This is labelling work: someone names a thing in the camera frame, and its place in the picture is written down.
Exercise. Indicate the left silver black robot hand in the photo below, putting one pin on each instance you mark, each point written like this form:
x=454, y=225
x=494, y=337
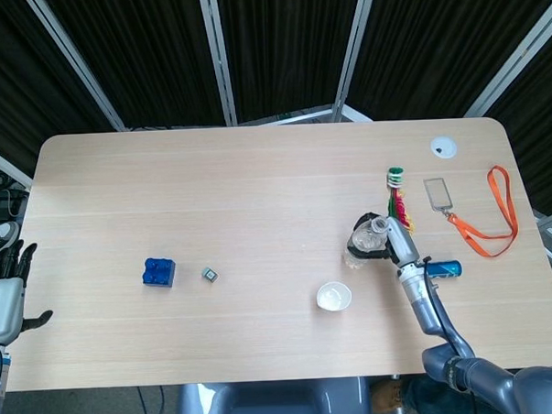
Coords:
x=3, y=306

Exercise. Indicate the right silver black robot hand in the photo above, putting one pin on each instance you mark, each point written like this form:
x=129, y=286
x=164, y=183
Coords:
x=403, y=242

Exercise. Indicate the clear plastic bottle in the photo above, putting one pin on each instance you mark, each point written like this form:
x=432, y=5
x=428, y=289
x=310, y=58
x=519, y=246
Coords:
x=366, y=239

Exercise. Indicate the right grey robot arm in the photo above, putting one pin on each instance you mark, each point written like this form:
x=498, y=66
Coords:
x=427, y=315

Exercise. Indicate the blue cylindrical can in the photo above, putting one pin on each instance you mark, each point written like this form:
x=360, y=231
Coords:
x=446, y=269

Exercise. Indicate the small white paper cup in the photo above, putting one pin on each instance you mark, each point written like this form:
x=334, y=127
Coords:
x=333, y=297

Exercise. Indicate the colourful feather shuttlecock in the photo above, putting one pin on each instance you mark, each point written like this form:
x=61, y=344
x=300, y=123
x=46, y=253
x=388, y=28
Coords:
x=397, y=197

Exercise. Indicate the clear badge holder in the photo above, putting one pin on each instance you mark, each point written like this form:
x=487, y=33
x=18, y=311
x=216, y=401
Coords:
x=438, y=193

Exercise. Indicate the grey white sneaker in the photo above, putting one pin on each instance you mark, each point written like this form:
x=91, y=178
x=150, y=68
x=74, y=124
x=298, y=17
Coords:
x=0, y=233

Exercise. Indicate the brown shoe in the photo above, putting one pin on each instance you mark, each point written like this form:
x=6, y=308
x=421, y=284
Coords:
x=387, y=394

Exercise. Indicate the blue plastic building block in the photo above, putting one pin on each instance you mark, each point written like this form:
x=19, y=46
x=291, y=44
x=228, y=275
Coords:
x=159, y=272

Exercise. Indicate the black pleated partition panel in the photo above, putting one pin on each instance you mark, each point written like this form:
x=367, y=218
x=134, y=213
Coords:
x=9, y=81
x=545, y=135
x=287, y=46
x=443, y=39
x=146, y=57

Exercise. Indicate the grey robot torso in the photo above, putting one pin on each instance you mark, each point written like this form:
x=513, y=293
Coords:
x=275, y=404

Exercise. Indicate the white partition frame post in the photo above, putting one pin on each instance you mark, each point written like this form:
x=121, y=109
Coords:
x=3, y=159
x=219, y=58
x=77, y=64
x=517, y=54
x=356, y=47

